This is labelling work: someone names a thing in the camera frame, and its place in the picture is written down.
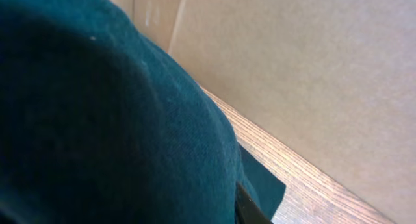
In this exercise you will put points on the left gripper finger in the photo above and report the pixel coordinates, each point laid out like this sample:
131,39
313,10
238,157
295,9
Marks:
249,211

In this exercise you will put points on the black t-shirt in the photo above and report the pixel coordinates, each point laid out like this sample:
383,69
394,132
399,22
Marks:
98,125

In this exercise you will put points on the folded black shirt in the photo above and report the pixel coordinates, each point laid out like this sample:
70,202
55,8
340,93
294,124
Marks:
258,177

